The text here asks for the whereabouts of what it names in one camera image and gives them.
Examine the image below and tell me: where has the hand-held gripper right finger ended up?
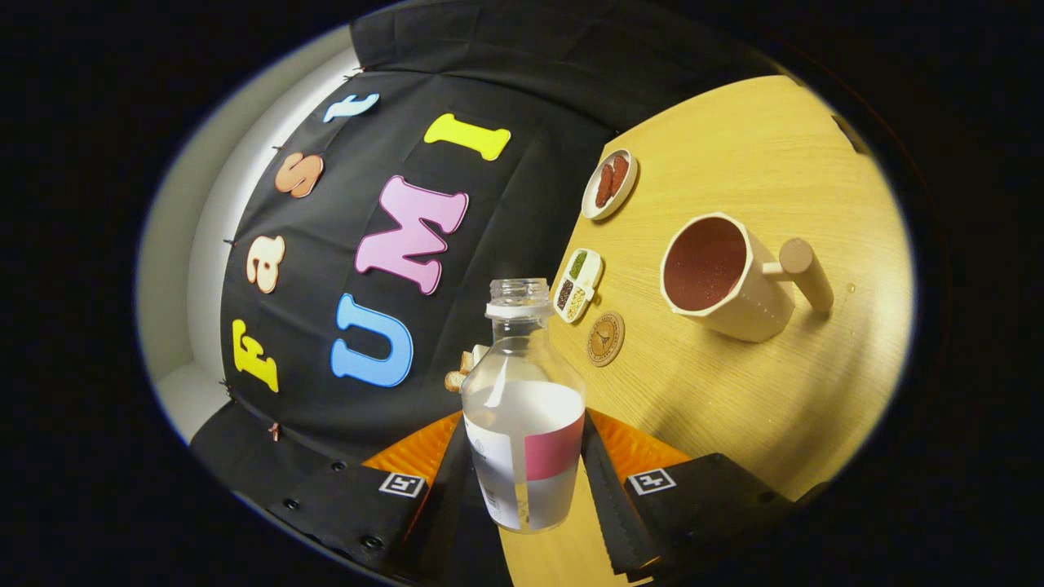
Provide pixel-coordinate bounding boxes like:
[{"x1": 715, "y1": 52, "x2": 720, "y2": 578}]
[{"x1": 579, "y1": 409, "x2": 804, "y2": 581}]

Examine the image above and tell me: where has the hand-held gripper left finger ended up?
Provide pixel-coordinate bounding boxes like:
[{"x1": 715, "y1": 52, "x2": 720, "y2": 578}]
[{"x1": 269, "y1": 410, "x2": 515, "y2": 586}]

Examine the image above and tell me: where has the clear juice bottle pink label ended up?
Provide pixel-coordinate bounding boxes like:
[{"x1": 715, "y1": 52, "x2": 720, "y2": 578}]
[{"x1": 461, "y1": 278, "x2": 587, "y2": 535}]

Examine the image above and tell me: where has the round wooden coaster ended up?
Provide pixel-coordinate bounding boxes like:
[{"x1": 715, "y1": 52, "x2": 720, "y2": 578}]
[{"x1": 586, "y1": 311, "x2": 626, "y2": 368}]

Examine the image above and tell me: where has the cream cup wooden handle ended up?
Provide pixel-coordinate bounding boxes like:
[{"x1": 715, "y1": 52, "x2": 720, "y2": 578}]
[{"x1": 659, "y1": 212, "x2": 835, "y2": 343}]

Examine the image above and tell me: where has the wooden table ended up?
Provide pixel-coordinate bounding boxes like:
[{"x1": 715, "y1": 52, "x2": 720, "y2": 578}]
[{"x1": 499, "y1": 75, "x2": 914, "y2": 587}]

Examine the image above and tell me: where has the white divided seed dish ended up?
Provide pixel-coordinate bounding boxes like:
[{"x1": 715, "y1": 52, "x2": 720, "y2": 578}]
[{"x1": 553, "y1": 248, "x2": 604, "y2": 324}]

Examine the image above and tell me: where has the white round plate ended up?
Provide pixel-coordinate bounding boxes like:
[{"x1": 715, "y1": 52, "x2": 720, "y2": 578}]
[{"x1": 581, "y1": 148, "x2": 639, "y2": 222}]

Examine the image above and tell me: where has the black backdrop cloth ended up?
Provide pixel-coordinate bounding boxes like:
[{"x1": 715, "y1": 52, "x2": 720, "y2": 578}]
[{"x1": 189, "y1": 0, "x2": 784, "y2": 494}]

